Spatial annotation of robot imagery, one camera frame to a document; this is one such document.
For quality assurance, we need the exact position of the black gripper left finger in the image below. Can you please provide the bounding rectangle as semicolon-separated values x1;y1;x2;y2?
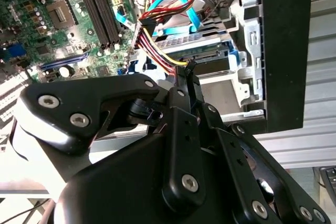
14;61;207;210

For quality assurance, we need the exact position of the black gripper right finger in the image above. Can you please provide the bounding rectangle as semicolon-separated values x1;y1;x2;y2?
187;61;331;224

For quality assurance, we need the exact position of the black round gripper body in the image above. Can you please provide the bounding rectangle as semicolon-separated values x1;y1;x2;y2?
51;134;253;224

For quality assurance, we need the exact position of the coloured power wire black plug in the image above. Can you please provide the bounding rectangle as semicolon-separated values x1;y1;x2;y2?
131;0;196;78

